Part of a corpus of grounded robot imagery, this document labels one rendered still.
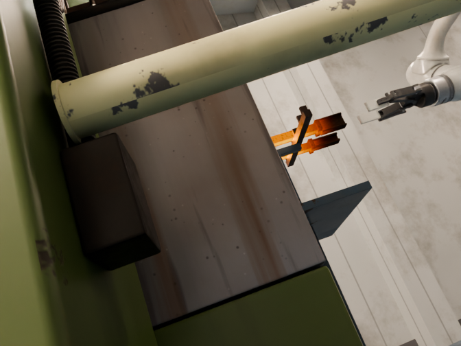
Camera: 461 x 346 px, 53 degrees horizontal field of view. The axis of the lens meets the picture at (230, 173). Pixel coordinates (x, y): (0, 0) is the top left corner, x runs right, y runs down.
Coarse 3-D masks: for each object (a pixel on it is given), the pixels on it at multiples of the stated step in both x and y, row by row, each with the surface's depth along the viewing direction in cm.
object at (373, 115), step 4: (372, 112) 145; (376, 112) 145; (360, 116) 144; (364, 116) 144; (368, 116) 145; (372, 116) 145; (376, 116) 145; (380, 116) 145; (360, 120) 144; (364, 120) 144; (368, 120) 144; (372, 120) 144
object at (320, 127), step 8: (320, 120) 138; (328, 120) 139; (336, 120) 139; (312, 128) 136; (320, 128) 135; (328, 128) 137; (336, 128) 138; (272, 136) 135; (280, 136) 135; (288, 136) 135; (280, 144) 137
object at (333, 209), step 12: (336, 192) 108; (348, 192) 108; (360, 192) 109; (300, 204) 107; (312, 204) 107; (324, 204) 107; (336, 204) 111; (348, 204) 116; (312, 216) 114; (324, 216) 118; (336, 216) 123; (324, 228) 131; (336, 228) 137
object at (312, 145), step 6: (336, 132) 150; (318, 138) 149; (324, 138) 150; (330, 138) 150; (336, 138) 150; (306, 144) 148; (312, 144) 147; (318, 144) 149; (324, 144) 148; (330, 144) 150; (306, 150) 148; (312, 150) 149
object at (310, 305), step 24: (264, 288) 51; (288, 288) 51; (312, 288) 51; (336, 288) 51; (216, 312) 50; (240, 312) 50; (264, 312) 50; (288, 312) 50; (312, 312) 50; (336, 312) 50; (168, 336) 50; (192, 336) 49; (216, 336) 49; (240, 336) 49; (264, 336) 49; (288, 336) 49; (312, 336) 49; (336, 336) 49
